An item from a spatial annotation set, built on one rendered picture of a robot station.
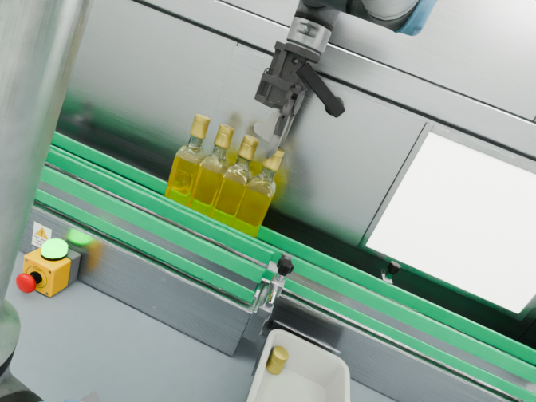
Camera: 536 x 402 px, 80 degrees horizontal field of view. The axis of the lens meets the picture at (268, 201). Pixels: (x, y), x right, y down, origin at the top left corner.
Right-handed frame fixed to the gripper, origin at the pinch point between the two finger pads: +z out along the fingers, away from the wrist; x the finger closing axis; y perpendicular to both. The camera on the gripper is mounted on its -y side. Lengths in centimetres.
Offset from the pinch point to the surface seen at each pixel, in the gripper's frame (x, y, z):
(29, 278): 25, 31, 35
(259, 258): 6.0, -6.0, 21.3
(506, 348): -4, -64, 21
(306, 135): -12.3, -3.9, -3.9
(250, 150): 1.5, 4.9, 1.5
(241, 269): 13.4, -4.0, 20.8
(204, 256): 13.5, 3.7, 21.6
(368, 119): -12.3, -15.5, -12.7
